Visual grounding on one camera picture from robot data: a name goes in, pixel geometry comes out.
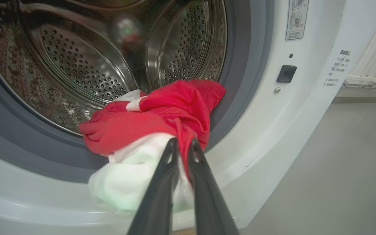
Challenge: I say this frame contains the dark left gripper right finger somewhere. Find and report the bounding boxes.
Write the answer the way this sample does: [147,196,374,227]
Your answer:
[187,137,240,235]

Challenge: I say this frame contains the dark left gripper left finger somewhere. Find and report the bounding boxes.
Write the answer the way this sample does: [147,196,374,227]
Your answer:
[127,137,179,235]

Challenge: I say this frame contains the red and white garment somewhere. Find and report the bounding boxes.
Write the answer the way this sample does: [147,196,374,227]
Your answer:
[79,79,227,216]

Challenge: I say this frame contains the white washing machine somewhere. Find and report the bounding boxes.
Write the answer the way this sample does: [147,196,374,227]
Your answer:
[0,0,376,235]

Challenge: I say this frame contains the grey rubber door gasket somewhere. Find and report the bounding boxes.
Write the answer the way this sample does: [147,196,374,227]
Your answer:
[0,0,275,183]

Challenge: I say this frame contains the black door latch slot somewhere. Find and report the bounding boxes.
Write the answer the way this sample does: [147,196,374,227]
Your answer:
[276,65,297,83]

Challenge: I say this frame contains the steel washer drum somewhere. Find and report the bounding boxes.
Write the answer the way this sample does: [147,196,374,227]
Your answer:
[0,0,227,136]

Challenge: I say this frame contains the printed text notice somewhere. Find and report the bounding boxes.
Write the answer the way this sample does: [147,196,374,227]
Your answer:
[326,49,352,87]

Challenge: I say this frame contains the grey warning sticker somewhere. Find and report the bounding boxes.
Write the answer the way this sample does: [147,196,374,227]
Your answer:
[285,0,310,41]

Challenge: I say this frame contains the white metal rack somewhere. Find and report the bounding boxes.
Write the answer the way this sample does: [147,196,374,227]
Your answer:
[345,0,376,94]

